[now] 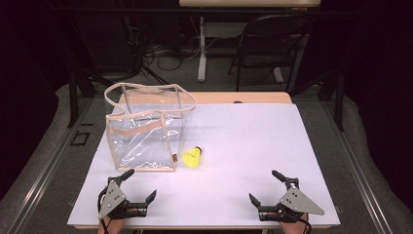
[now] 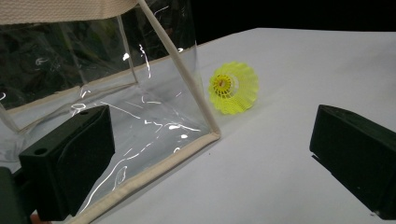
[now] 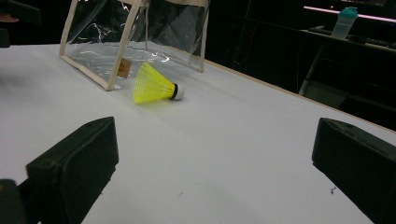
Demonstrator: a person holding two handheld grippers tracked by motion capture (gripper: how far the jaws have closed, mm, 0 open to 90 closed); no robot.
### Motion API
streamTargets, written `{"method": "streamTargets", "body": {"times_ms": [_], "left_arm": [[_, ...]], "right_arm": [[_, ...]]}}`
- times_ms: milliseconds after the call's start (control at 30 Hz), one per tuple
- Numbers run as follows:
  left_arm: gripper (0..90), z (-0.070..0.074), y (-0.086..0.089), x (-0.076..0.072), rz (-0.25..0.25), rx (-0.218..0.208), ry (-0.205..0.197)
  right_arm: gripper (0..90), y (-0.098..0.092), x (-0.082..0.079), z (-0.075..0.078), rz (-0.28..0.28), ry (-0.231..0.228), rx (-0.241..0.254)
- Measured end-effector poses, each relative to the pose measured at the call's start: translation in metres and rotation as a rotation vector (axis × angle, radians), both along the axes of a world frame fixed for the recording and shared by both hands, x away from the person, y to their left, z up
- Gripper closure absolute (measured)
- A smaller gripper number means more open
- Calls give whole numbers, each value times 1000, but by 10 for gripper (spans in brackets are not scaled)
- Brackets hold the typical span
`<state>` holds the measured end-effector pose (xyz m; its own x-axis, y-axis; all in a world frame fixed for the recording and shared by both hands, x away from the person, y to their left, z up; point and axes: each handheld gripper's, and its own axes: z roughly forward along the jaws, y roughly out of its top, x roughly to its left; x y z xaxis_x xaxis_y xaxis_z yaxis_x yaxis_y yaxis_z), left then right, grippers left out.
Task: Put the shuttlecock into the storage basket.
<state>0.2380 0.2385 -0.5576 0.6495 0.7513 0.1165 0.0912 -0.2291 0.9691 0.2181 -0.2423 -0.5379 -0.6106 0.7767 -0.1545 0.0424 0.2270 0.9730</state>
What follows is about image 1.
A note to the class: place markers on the metal floor rail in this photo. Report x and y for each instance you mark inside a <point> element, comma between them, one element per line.
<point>48,165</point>
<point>357,169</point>

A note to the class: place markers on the white board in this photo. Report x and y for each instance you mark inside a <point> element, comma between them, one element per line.
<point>246,152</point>

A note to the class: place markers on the clear plastic bag beige trim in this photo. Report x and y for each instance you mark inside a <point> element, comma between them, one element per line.
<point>142,143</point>

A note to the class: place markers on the black chair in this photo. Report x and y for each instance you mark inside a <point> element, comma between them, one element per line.
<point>272,39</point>

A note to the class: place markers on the person's right hand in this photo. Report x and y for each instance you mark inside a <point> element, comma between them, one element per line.
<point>293,226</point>

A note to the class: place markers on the black metal stand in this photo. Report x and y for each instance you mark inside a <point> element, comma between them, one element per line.
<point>73,97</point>
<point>339,100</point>

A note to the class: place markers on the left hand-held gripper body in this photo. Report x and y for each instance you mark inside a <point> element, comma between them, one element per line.
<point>112,197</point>

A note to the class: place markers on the yellow shuttlecock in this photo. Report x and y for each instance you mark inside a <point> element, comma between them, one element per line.
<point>191,158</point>

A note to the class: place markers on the white desk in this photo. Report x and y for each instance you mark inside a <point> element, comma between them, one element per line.
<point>202,48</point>

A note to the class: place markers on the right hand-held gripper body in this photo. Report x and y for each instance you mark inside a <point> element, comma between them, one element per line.
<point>297,201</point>

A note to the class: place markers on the person's left hand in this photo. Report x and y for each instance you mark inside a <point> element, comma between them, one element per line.
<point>112,226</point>

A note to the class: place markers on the black square floor frame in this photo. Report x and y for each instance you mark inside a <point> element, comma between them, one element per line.
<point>80,138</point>

